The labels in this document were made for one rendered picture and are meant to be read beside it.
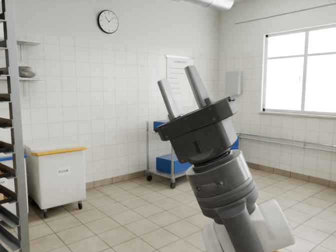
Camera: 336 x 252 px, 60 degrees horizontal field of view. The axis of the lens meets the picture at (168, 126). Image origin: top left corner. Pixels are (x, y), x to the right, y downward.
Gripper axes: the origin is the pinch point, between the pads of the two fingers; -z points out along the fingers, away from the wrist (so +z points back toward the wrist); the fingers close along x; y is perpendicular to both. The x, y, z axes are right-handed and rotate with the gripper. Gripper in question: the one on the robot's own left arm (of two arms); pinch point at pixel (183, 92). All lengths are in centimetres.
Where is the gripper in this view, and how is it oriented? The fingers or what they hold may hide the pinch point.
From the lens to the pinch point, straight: 42.5
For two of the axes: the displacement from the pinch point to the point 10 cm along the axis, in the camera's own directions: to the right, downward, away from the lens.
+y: -4.5, 2.4, -8.6
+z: 4.0, 9.2, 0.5
